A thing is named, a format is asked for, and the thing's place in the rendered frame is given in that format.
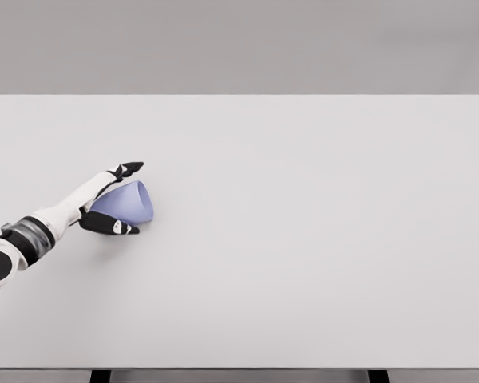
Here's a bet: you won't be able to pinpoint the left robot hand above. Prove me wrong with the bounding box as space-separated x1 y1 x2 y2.
61 160 145 236

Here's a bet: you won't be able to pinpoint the light blue cup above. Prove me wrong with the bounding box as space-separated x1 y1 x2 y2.
89 180 156 224

